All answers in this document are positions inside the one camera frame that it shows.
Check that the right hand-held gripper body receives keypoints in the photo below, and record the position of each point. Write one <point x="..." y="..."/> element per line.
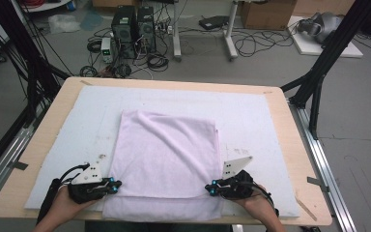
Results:
<point x="238" y="188"/>

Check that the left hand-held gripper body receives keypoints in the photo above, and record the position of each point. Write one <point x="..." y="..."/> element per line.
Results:
<point x="85" y="191"/>

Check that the lilac printed towel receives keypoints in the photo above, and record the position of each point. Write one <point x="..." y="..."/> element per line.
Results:
<point x="167" y="161"/>

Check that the person's left hand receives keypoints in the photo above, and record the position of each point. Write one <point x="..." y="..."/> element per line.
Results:
<point x="69" y="206"/>

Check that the person's right hand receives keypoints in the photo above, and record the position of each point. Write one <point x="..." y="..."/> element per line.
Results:
<point x="256" y="203"/>

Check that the person's dark clothing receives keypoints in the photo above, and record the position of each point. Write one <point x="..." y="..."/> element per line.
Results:
<point x="157" y="227"/>

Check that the grey tape piece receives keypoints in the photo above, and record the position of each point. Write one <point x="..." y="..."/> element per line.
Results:
<point x="317" y="183"/>
<point x="18" y="165"/>

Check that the thin wooden stick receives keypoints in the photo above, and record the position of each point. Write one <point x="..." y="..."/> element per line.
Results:
<point x="307" y="210"/>

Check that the white grid mat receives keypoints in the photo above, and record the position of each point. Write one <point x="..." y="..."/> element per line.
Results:
<point x="174" y="100"/>

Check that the small white power supply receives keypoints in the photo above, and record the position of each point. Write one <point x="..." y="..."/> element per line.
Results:
<point x="106" y="50"/>

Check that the white desk leg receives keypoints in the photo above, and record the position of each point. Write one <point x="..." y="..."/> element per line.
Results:
<point x="176" y="38"/>
<point x="229" y="35"/>

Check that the large black computer tower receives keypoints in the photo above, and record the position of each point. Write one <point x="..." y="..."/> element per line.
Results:
<point x="124" y="32"/>

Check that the slim black computer tower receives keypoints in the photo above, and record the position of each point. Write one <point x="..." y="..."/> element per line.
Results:
<point x="146" y="29"/>

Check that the flat black device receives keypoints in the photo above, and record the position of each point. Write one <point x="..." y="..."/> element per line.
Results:
<point x="213" y="22"/>

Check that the teal floor sheet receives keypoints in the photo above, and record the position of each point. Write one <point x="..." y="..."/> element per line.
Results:
<point x="91" y="21"/>

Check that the clear plastic bag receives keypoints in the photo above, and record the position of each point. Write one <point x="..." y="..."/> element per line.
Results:
<point x="63" y="23"/>

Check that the white floor board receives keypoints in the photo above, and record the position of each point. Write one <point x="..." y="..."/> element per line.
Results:
<point x="331" y="50"/>

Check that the brown cardboard box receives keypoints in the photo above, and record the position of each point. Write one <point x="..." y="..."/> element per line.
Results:
<point x="267" y="14"/>

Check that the grey headset device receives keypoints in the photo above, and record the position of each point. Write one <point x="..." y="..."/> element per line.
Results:
<point x="322" y="25"/>

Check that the black frame strut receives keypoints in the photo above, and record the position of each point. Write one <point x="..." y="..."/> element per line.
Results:
<point x="325" y="64"/>
<point x="13" y="32"/>

